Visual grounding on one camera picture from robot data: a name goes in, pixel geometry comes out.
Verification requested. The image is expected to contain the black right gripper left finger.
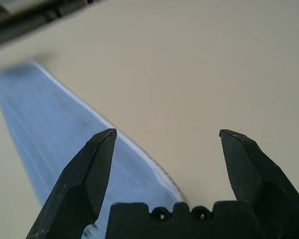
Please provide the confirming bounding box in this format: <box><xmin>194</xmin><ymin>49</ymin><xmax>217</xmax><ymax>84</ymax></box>
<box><xmin>26</xmin><ymin>128</ymin><xmax>118</xmax><ymax>239</ymax></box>

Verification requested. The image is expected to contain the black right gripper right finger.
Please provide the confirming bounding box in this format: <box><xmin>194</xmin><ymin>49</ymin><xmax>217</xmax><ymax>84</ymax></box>
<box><xmin>219</xmin><ymin>128</ymin><xmax>299</xmax><ymax>239</ymax></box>

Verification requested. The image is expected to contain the light blue terry towel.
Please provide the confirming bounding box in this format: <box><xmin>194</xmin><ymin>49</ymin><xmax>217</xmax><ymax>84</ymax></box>
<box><xmin>0</xmin><ymin>61</ymin><xmax>184</xmax><ymax>239</ymax></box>

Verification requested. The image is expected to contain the black metal frame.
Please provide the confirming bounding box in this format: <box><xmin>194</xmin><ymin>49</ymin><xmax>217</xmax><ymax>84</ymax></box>
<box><xmin>0</xmin><ymin>0</ymin><xmax>94</xmax><ymax>49</ymax></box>

